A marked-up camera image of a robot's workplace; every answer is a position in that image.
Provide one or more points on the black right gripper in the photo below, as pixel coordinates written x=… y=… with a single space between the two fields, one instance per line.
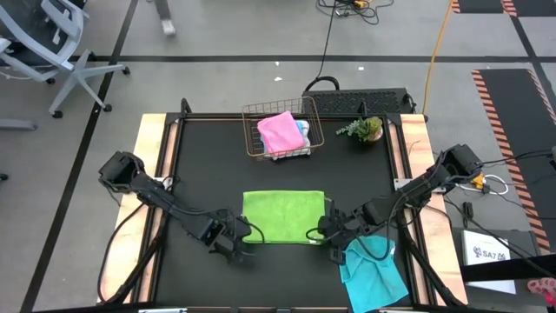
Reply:
x=341 y=224

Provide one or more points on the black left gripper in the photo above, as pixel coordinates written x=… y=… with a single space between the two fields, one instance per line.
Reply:
x=234 y=228

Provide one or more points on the green microfiber towel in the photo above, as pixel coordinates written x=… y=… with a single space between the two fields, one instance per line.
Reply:
x=282 y=215

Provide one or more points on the teal microfiber towel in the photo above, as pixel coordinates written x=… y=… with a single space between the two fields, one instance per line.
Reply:
x=373 y=278

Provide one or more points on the pink microfiber towel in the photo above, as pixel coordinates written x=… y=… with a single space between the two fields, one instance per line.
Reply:
x=280 y=132

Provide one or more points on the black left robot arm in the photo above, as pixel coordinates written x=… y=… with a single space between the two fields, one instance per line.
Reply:
x=152 y=193

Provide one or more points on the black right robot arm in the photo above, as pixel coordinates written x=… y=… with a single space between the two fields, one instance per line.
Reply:
x=425 y=187

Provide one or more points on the small green potted plant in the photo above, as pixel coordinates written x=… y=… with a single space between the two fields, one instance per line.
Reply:
x=372 y=128

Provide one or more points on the wooden table side board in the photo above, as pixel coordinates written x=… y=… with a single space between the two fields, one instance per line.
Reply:
x=441 y=243
x=130 y=243

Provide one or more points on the black perforated computer case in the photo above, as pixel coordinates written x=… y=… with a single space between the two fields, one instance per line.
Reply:
x=347 y=102

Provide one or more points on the black power adapter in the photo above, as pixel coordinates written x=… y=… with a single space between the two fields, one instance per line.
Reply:
x=467 y=208

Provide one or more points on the white labelled box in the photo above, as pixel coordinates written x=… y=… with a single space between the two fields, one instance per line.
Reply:
x=482 y=243

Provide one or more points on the black beam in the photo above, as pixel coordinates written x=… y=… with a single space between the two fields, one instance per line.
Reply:
x=521 y=267

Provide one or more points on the black hazard-striped floor mat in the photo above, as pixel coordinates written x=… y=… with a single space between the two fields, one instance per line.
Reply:
x=512 y=130
x=478 y=5

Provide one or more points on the pink patterned object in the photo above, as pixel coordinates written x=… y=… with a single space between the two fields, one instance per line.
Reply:
x=543 y=289

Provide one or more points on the person's leg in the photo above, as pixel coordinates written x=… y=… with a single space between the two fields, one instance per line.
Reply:
x=167 y=26

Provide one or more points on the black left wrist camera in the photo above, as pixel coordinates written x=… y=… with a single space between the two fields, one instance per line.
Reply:
x=232 y=253

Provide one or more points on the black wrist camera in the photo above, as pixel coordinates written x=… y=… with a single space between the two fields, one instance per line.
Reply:
x=338 y=256
x=232 y=253

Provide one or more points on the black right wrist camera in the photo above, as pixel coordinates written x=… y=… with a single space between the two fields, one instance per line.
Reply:
x=338 y=256

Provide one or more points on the silver metal bracket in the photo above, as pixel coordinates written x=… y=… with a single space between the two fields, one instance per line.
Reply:
x=399 y=183

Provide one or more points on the black diagonal frame strut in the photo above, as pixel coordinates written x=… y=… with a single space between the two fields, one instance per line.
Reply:
x=428 y=267
x=141 y=263

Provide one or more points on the black table frame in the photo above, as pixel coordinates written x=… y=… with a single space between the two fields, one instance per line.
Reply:
x=204 y=116

